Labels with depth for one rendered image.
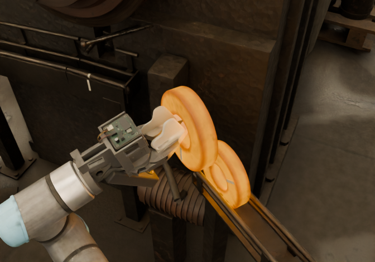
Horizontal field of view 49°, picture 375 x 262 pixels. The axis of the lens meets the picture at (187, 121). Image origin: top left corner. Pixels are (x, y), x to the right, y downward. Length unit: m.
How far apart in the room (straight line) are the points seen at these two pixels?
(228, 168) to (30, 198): 0.39
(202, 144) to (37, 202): 0.28
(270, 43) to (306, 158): 1.00
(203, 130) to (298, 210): 1.14
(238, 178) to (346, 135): 1.30
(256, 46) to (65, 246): 0.62
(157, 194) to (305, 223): 0.78
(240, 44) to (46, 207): 0.59
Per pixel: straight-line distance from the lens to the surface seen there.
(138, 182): 0.75
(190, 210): 1.12
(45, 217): 0.70
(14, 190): 1.90
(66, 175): 0.68
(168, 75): 1.03
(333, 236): 1.75
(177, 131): 0.70
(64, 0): 0.96
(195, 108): 0.68
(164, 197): 1.14
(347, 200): 1.86
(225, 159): 0.86
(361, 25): 2.65
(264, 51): 1.01
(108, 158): 0.67
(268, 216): 0.90
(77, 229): 0.77
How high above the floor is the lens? 1.45
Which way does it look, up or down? 45 degrees down
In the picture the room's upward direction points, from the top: straight up
